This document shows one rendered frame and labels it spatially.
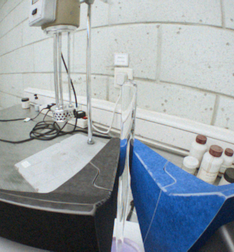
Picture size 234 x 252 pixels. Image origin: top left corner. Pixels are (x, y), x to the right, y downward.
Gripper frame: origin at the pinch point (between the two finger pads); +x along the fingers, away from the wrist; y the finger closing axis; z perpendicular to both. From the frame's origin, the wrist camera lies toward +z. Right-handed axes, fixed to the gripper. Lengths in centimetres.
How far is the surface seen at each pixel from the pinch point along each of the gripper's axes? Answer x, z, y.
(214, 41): 41, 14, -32
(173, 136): 44, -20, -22
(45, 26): 33.4, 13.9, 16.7
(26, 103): 93, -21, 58
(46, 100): 89, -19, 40
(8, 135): 52, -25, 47
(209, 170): 23.4, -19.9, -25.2
